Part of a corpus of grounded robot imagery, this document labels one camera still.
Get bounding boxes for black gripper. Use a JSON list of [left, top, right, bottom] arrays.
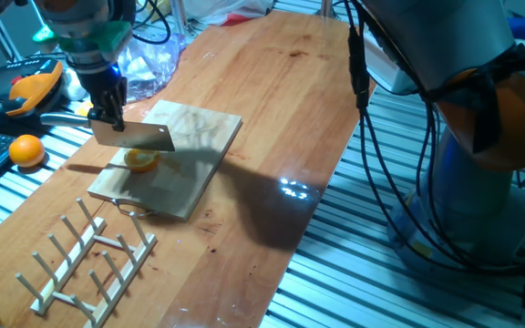
[[77, 63, 129, 133]]

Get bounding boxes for steel cleaver knife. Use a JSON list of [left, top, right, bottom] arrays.
[[38, 111, 176, 153]]

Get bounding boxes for cut orange piece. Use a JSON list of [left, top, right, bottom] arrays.
[[123, 148, 161, 174]]

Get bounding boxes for whole orange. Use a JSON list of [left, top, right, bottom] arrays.
[[7, 134, 46, 169]]

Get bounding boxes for white rounded object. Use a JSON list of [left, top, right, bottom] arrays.
[[59, 67, 89, 102]]

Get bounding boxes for clear plastic bag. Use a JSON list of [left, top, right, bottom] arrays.
[[116, 31, 189, 102]]

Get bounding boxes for orange black teach pendant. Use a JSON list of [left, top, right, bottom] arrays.
[[0, 56, 66, 127]]

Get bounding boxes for wooden cutting board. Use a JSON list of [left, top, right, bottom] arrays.
[[87, 98, 244, 223]]

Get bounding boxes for white printed plastic bag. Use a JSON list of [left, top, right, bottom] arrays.
[[182, 0, 276, 27]]

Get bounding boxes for wooden dish rack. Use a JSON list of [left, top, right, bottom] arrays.
[[15, 197, 159, 328]]

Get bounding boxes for large brown wooden board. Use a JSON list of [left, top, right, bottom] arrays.
[[0, 9, 377, 328]]

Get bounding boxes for white foam box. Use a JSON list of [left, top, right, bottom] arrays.
[[362, 31, 421, 97]]

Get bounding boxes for black cable connector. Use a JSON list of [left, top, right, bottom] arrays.
[[347, 25, 371, 110]]

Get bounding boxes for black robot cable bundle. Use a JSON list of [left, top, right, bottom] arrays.
[[344, 0, 525, 277]]

